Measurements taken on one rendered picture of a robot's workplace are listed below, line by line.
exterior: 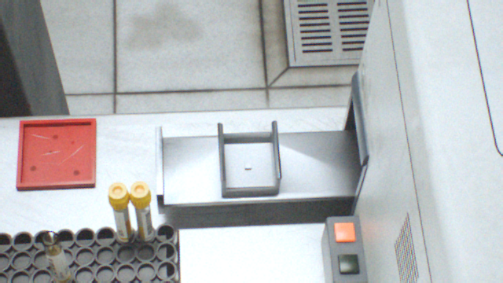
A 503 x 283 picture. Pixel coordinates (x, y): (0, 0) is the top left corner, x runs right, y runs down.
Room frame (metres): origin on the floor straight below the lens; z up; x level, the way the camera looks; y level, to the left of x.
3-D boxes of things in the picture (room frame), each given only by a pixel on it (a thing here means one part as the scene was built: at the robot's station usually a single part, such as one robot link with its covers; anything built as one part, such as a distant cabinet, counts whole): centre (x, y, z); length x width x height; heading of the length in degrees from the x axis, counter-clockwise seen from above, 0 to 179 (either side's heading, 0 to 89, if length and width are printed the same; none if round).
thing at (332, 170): (0.40, -0.02, 0.92); 0.21 x 0.07 x 0.05; 97
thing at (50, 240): (0.30, 0.15, 0.93); 0.01 x 0.01 x 0.10; 7
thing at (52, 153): (0.42, 0.17, 0.88); 0.07 x 0.07 x 0.01; 7
